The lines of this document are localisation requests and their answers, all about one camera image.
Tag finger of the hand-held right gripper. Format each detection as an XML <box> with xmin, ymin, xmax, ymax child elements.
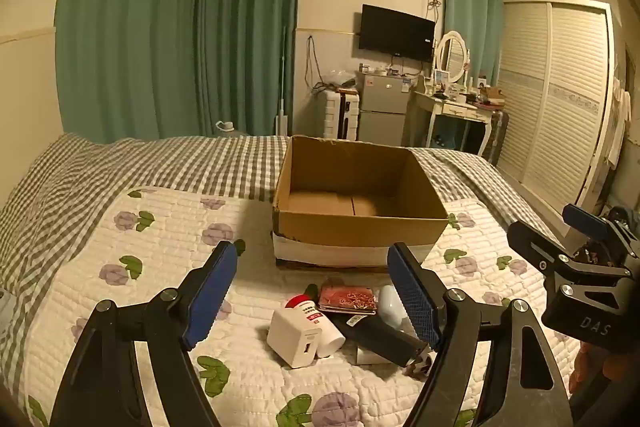
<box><xmin>562</xmin><ymin>203</ymin><xmax>640</xmax><ymax>258</ymax></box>
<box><xmin>506</xmin><ymin>221</ymin><xmax>633</xmax><ymax>303</ymax></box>

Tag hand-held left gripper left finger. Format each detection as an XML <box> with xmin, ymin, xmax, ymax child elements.
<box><xmin>48</xmin><ymin>241</ymin><xmax>239</xmax><ymax>427</ymax></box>

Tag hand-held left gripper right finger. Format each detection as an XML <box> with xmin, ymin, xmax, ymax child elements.
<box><xmin>387</xmin><ymin>242</ymin><xmax>573</xmax><ymax>427</ymax></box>

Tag white rounded container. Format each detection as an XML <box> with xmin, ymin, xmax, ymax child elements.
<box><xmin>377</xmin><ymin>285</ymin><xmax>408</xmax><ymax>330</ymax></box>

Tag black case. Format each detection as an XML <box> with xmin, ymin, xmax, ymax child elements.
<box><xmin>332</xmin><ymin>313</ymin><xmax>426</xmax><ymax>368</ymax></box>

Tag red patterned wallet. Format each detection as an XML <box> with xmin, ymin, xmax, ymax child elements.
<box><xmin>318</xmin><ymin>285</ymin><xmax>378</xmax><ymax>315</ymax></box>

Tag small white box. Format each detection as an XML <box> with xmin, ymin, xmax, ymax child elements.
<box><xmin>356</xmin><ymin>342</ymin><xmax>401</xmax><ymax>367</ymax></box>

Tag white cube charger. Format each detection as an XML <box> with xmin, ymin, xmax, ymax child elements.
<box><xmin>266</xmin><ymin>307</ymin><xmax>323</xmax><ymax>369</ymax></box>

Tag white bottle with red cap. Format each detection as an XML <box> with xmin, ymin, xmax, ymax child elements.
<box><xmin>285</xmin><ymin>294</ymin><xmax>346</xmax><ymax>358</ymax></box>

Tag person's right hand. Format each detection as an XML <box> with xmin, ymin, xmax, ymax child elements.
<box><xmin>569</xmin><ymin>341</ymin><xmax>616</xmax><ymax>395</ymax></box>

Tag white floral quilt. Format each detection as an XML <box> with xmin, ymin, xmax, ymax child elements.
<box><xmin>10</xmin><ymin>187</ymin><xmax>596</xmax><ymax>427</ymax></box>

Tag hanging white towel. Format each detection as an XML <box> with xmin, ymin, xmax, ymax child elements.
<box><xmin>605</xmin><ymin>77</ymin><xmax>633</xmax><ymax>168</ymax></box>

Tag dark suitcase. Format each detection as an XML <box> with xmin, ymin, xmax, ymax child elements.
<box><xmin>482</xmin><ymin>109</ymin><xmax>510</xmax><ymax>165</ymax></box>

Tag white slatted wardrobe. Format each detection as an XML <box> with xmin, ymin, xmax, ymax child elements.
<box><xmin>495</xmin><ymin>0</ymin><xmax>626</xmax><ymax>238</ymax></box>

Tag white dressing table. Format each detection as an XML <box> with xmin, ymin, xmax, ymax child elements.
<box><xmin>407</xmin><ymin>89</ymin><xmax>503</xmax><ymax>158</ymax></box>

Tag white flat mop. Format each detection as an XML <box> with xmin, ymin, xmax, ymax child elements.
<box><xmin>272</xmin><ymin>27</ymin><xmax>291</xmax><ymax>138</ymax></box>

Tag white suitcase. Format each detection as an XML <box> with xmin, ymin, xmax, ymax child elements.
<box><xmin>322</xmin><ymin>88</ymin><xmax>361</xmax><ymax>140</ymax></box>

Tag silver fridge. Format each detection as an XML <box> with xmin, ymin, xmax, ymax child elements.
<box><xmin>357</xmin><ymin>72</ymin><xmax>418</xmax><ymax>142</ymax></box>

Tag white oval mirror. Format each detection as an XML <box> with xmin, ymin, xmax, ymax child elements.
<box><xmin>435</xmin><ymin>30</ymin><xmax>472</xmax><ymax>84</ymax></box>

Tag narrow green curtain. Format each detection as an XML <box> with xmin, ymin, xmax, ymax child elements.
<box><xmin>442</xmin><ymin>0</ymin><xmax>505</xmax><ymax>88</ymax></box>

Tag clear plastic bag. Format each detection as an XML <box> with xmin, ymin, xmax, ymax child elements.
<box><xmin>320</xmin><ymin>68</ymin><xmax>358</xmax><ymax>90</ymax></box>

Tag green corner curtain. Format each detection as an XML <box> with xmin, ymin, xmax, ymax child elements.
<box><xmin>195</xmin><ymin>0</ymin><xmax>303</xmax><ymax>138</ymax></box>

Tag wide green curtain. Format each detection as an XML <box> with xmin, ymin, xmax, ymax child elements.
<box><xmin>54</xmin><ymin>0</ymin><xmax>208</xmax><ymax>142</ymax></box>

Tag black wall television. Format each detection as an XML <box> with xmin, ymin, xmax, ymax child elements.
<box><xmin>359</xmin><ymin>4</ymin><xmax>436</xmax><ymax>62</ymax></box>

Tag hanging black cables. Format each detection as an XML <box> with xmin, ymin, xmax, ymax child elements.
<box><xmin>305</xmin><ymin>34</ymin><xmax>326</xmax><ymax>95</ymax></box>

